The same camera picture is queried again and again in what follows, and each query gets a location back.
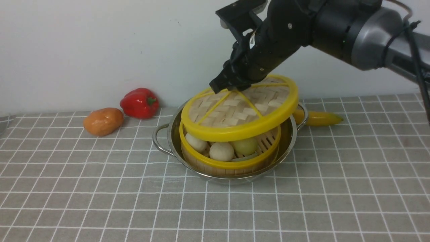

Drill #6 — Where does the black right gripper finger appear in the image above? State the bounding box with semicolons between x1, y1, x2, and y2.
209;69;235;94
230;76;259;91

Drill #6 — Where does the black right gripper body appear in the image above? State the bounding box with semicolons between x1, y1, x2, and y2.
223;0;316;81

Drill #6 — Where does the yellow-rimmed woven bamboo lid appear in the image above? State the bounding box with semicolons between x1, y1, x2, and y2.
181;75;299;142

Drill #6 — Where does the yellow-rimmed bamboo steamer basket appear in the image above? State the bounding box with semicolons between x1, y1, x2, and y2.
179;122;282;176

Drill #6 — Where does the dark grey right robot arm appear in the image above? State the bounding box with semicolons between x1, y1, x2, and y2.
210;0;429;93

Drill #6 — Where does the stainless steel pot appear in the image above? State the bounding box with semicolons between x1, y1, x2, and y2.
152;103;310;185

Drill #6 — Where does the yellowish round bun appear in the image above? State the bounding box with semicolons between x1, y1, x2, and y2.
230;137;258;156

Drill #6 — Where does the white round bun front right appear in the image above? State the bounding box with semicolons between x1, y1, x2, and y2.
209;142;235;161

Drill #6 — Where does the white round bun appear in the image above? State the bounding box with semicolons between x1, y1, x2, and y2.
209;142;235;161
185;133;208;153

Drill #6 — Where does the white round bun front left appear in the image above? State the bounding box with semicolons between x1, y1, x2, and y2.
185;133;208;153

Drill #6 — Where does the yellow banana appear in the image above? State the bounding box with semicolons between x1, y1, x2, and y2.
293;108;344;126

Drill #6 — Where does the red bell pepper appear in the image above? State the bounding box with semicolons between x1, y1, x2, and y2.
120;88;160;119

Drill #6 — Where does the orange-brown potato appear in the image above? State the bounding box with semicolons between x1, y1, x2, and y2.
83;108;124;136

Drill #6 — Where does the grey checked tablecloth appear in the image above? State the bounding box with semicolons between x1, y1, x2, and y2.
0;94;430;242

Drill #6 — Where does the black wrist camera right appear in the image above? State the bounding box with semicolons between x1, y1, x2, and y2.
215;0;268;30

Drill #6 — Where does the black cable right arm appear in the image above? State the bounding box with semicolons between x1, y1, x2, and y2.
401;20;430;125

